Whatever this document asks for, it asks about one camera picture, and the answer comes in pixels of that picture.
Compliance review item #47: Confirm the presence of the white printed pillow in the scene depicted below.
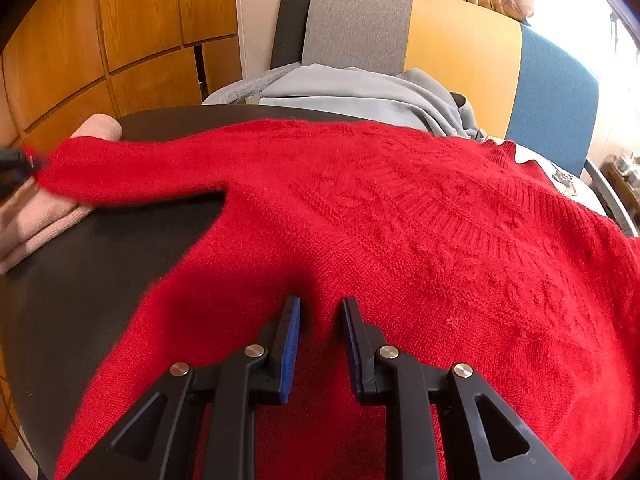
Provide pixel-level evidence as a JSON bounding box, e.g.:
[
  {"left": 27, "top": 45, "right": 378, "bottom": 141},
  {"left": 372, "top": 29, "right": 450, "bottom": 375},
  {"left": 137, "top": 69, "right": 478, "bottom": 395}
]
[{"left": 476, "top": 136, "right": 606, "bottom": 217}]

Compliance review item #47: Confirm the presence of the wooden wardrobe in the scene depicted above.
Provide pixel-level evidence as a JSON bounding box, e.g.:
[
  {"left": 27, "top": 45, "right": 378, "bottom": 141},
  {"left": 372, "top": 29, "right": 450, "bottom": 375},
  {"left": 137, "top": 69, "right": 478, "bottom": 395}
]
[{"left": 0, "top": 0, "right": 244, "bottom": 453}]

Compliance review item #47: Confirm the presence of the black rolled mat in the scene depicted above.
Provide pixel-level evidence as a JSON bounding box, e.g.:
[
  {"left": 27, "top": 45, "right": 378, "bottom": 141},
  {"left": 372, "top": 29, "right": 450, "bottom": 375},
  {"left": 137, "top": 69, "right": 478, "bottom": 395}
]
[{"left": 270, "top": 0, "right": 311, "bottom": 70}]

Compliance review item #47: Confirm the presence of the grey yellow blue sofa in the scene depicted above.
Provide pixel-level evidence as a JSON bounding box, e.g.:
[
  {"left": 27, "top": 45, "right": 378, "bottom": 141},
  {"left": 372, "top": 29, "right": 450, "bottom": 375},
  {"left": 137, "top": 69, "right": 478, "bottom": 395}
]
[{"left": 302, "top": 0, "right": 599, "bottom": 176}]

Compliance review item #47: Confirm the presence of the light grey garment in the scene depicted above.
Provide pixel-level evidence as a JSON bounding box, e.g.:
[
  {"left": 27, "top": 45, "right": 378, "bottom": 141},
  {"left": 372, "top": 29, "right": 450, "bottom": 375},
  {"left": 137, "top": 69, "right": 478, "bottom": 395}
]
[{"left": 203, "top": 63, "right": 487, "bottom": 142}]

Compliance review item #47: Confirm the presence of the red knitted sweater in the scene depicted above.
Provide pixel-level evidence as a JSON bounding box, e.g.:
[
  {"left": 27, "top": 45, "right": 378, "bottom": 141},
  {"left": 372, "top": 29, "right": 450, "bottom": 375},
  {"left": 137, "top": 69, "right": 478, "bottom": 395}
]
[{"left": 37, "top": 120, "right": 639, "bottom": 479}]

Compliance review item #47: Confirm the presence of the folded pink cloth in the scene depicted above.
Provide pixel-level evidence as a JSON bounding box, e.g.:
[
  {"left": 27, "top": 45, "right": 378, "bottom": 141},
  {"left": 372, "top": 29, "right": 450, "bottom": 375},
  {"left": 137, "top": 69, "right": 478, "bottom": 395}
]
[{"left": 0, "top": 112, "right": 124, "bottom": 276}]

